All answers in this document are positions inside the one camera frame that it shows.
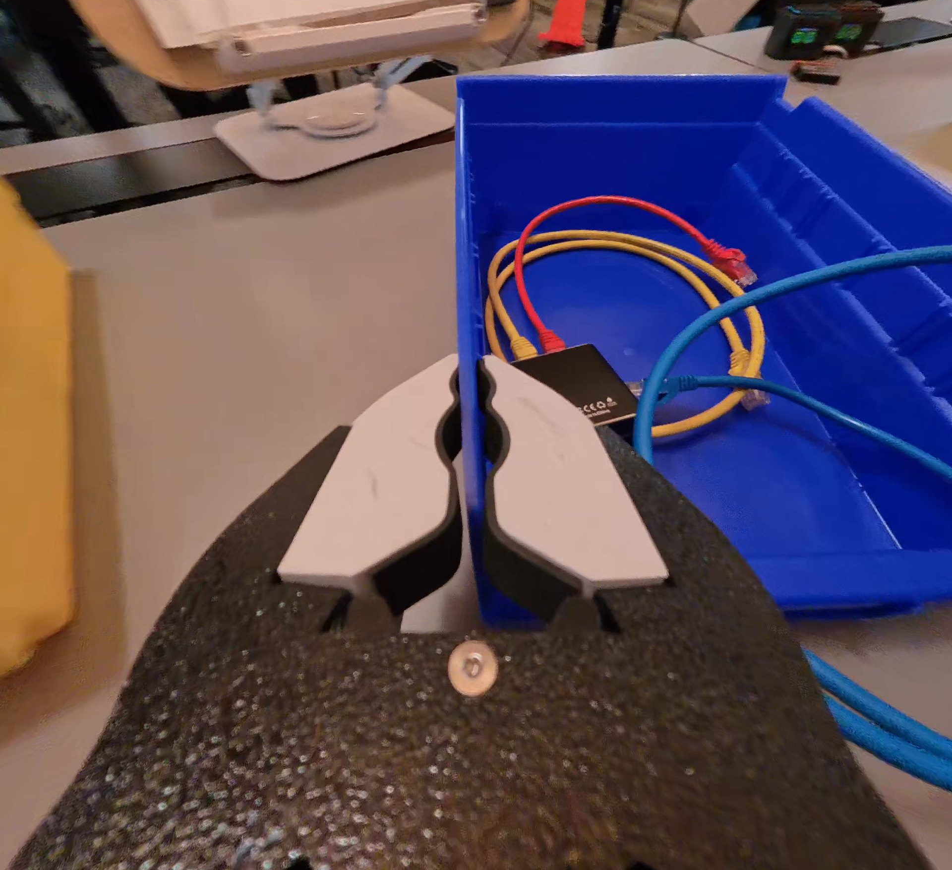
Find grey desk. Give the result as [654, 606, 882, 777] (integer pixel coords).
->
[703, 0, 952, 172]
[0, 37, 952, 870]

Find yellow network cable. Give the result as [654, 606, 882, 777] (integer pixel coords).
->
[485, 230, 771, 439]

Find black network adapter box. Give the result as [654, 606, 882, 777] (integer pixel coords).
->
[509, 343, 641, 432]

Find blue plastic bin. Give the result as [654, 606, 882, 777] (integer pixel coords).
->
[455, 74, 952, 621]

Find blue network cable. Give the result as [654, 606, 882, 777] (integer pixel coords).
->
[632, 245, 952, 791]

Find red network cable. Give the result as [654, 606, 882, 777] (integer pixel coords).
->
[515, 196, 758, 354]

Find yellow plastic bin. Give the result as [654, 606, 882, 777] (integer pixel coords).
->
[0, 178, 77, 678]

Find wooden document stand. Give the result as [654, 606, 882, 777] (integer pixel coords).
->
[33, 0, 533, 183]

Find black battery charger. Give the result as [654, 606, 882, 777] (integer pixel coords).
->
[832, 1, 888, 56]
[765, 3, 841, 60]

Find black tablet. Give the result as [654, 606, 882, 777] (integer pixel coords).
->
[870, 16, 952, 47]

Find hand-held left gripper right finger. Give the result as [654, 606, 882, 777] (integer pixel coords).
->
[476, 355, 670, 621]

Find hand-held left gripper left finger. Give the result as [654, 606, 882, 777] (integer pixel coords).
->
[277, 354, 464, 618]

